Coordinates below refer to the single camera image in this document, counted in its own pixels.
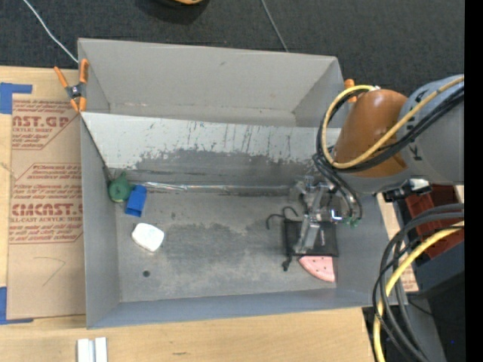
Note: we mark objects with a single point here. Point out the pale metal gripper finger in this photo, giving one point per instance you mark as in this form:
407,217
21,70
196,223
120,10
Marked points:
312,236
302,238

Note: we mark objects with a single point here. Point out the pink dotted pad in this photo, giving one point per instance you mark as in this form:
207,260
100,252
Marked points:
320,268

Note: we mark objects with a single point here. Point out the grey metal bin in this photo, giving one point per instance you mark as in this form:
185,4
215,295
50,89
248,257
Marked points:
211,153

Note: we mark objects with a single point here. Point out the white rounded soap bar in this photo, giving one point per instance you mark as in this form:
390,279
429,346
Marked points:
148,237

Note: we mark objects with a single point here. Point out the blue sponge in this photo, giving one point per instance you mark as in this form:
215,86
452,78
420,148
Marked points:
136,201

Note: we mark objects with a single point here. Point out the green toy animal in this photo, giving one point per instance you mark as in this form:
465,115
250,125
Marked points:
119,191

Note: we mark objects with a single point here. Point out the brown cardboard board red print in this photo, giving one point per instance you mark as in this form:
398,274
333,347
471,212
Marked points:
45,187

